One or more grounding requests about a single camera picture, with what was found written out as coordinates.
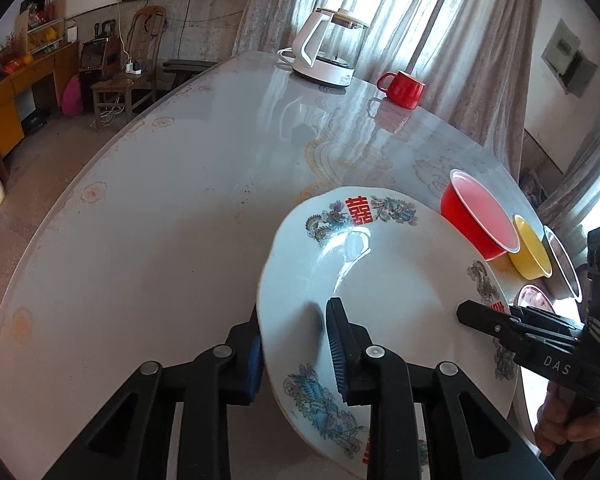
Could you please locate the narrow beige lace curtain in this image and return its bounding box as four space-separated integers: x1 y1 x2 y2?
537 115 600 241

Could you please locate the dark low bench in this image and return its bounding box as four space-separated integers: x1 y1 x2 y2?
162 59 220 86

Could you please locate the white plate with dragon print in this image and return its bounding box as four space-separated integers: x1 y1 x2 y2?
256 186 521 480

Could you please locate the dark speaker box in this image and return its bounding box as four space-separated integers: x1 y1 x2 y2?
79 35 121 86

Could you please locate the wide beige lace curtain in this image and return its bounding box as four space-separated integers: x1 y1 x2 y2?
235 0 548 181

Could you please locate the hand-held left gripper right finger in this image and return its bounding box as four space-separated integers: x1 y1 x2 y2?
325 297 556 480

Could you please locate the white plate with rose print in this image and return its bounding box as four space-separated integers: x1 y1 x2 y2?
513 284 556 313

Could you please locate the white glass electric kettle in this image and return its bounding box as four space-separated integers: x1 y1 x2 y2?
278 8 370 90

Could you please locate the yellow wooden desk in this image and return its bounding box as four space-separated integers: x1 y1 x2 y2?
0 40 80 158

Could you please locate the person's right hand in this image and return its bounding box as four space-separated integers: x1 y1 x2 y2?
535 380 600 457

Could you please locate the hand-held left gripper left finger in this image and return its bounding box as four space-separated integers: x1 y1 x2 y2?
42 305 266 480

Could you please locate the red mug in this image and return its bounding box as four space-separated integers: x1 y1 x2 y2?
377 71 426 110

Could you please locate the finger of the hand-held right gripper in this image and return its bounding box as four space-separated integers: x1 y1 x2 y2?
456 300 521 347
510 304 588 336

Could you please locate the stainless steel bowl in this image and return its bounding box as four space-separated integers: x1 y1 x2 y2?
542 225 583 303

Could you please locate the red plastic bowl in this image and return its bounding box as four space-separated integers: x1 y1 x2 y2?
440 169 522 261

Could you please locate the grey wall electrical box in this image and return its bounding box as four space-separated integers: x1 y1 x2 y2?
541 19 598 98

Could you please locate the wooden chair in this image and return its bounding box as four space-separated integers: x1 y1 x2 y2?
91 6 167 123

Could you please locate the small yellow display shelf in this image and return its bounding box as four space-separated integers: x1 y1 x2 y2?
26 17 66 56

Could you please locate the pink bag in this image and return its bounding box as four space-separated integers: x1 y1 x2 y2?
61 75 83 117

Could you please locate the yellow plastic bowl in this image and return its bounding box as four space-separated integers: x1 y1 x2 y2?
507 213 553 281

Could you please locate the printed sack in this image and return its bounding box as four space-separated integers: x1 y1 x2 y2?
522 167 548 206

